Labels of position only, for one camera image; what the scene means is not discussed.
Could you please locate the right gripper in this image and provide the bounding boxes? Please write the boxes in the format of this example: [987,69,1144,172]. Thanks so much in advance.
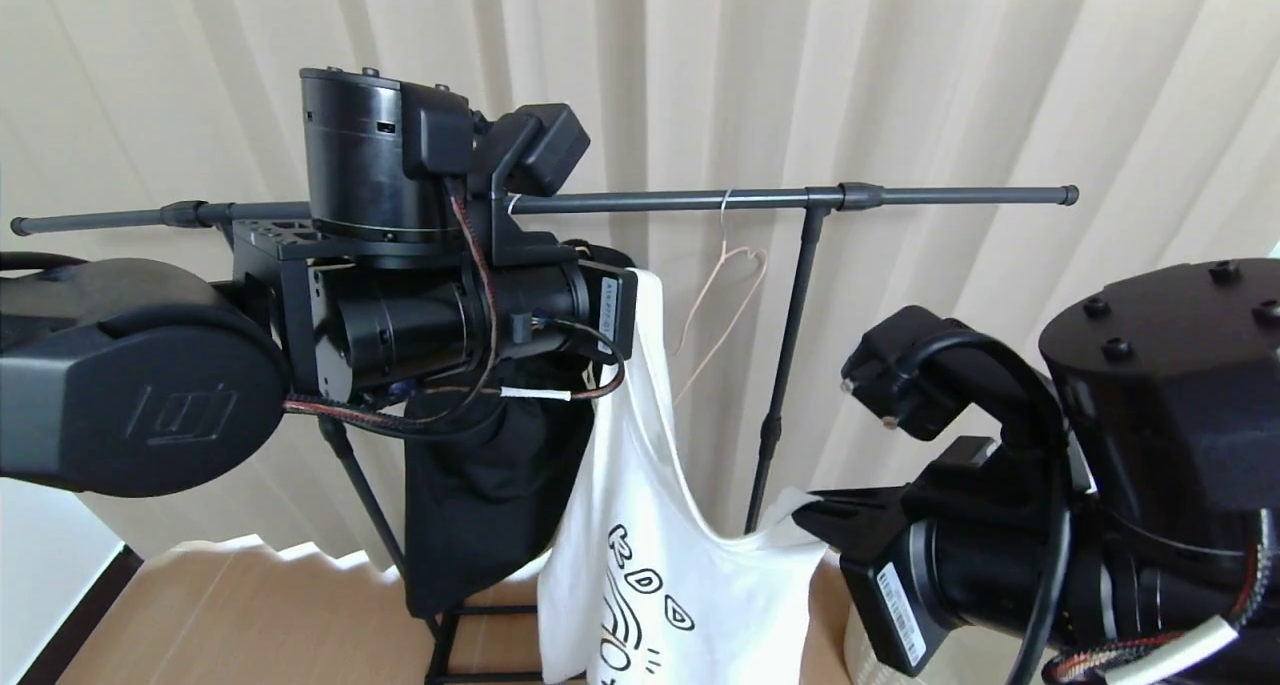
[840,510,1113,678]

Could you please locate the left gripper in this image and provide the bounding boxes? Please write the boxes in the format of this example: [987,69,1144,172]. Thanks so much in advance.
[323,260,639,396]

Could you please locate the black shorts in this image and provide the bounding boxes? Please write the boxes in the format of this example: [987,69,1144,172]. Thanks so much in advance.
[403,240,636,618]

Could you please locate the white garment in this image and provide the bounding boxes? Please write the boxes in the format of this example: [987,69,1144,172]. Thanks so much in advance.
[537,268,831,685]

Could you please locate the white laundry basket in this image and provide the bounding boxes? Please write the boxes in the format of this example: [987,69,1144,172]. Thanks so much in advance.
[843,605,1021,685]

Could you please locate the black clothes rack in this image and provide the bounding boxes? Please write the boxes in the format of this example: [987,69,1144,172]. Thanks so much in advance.
[10,183,1081,685]

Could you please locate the beige curtain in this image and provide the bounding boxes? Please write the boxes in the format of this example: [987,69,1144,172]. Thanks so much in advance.
[0,0,1280,566]

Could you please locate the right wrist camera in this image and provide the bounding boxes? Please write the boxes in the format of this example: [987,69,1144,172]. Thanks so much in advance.
[842,305,1071,486]

